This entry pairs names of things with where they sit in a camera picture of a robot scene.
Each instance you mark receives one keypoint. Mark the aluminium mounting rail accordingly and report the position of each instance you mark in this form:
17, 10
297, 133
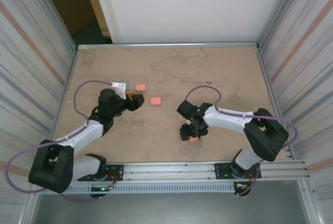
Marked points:
169, 169

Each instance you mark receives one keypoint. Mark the aluminium table side rail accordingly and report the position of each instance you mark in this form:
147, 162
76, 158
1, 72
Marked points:
71, 73
264, 74

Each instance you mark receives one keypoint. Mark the pink earbud charging case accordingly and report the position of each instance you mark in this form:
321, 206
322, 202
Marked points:
140, 87
155, 101
193, 139

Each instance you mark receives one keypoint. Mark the aluminium table edge rail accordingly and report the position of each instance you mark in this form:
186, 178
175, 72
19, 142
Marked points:
169, 45

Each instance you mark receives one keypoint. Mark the brown wooden door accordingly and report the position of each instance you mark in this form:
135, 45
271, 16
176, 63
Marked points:
67, 2

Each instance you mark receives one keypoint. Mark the white door frame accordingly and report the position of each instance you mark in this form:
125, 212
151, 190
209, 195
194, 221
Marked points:
109, 7

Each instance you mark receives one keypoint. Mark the small green-lit circuit board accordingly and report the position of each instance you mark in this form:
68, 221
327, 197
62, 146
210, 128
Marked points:
102, 189

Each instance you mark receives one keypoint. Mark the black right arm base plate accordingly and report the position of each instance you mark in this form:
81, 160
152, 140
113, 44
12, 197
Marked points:
221, 170

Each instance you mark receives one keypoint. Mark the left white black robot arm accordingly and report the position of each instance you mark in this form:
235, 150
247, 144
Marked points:
83, 132

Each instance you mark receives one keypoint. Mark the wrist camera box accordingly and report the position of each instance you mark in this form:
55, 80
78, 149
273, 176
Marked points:
186, 122
121, 86

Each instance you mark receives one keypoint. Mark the small pink scraps group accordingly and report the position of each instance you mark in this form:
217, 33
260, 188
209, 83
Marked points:
166, 127

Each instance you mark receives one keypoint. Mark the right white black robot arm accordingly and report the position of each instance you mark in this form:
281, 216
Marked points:
226, 118

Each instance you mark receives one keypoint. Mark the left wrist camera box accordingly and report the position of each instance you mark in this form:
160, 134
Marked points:
121, 86

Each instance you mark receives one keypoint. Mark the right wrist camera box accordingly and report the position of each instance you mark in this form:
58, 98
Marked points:
186, 122

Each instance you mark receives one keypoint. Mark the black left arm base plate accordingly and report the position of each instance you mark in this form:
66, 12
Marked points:
117, 172

